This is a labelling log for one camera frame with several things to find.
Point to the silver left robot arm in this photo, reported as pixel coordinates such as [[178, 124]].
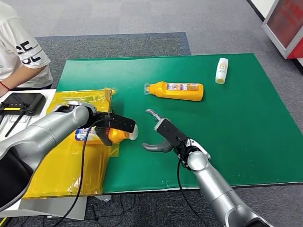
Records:
[[42, 137]]

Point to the red and white cabinet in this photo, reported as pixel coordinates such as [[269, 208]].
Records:
[[284, 25]]

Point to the grey flat panel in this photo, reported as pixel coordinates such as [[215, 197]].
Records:
[[59, 206]]

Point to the green table mat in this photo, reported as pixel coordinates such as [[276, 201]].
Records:
[[224, 125]]

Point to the black router with antennas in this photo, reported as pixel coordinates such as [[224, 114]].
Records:
[[23, 101]]

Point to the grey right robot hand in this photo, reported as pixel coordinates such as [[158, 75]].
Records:
[[170, 133]]

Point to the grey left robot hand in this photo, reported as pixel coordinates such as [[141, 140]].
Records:
[[120, 122]]

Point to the orange bottle with clear cap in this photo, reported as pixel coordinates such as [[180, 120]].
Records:
[[117, 135], [180, 93]]

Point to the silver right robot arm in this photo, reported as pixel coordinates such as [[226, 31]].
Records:
[[217, 191]]

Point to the person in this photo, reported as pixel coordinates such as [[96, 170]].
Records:
[[17, 56]]

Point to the white board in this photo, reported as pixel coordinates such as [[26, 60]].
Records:
[[9, 125]]

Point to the small white bottle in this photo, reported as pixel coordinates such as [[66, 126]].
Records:
[[221, 70]]

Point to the yellow plastic-wrapped flat box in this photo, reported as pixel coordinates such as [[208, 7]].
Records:
[[66, 172]]

